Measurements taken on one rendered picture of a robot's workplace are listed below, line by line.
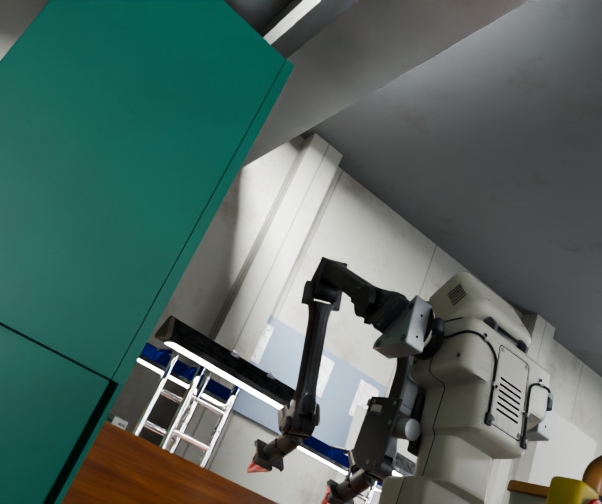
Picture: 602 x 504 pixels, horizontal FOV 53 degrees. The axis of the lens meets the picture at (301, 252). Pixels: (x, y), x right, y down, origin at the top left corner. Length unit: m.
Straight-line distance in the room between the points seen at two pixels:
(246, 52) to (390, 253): 3.84
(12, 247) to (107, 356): 0.29
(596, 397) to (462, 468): 6.20
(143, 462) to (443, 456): 0.64
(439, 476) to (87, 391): 0.72
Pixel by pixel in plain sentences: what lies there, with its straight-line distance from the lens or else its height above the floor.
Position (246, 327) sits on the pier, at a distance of 4.24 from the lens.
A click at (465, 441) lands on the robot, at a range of 1.31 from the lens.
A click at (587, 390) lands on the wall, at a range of 7.33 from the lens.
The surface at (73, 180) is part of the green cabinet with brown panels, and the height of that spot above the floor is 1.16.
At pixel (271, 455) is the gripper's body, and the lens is 1.79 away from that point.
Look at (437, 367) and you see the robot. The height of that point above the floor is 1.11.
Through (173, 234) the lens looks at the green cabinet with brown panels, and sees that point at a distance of 1.41.
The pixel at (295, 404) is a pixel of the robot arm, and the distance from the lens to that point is 1.70.
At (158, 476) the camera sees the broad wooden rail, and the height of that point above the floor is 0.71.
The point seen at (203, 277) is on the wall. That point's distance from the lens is 4.31.
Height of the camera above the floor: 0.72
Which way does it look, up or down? 23 degrees up
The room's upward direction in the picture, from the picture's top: 24 degrees clockwise
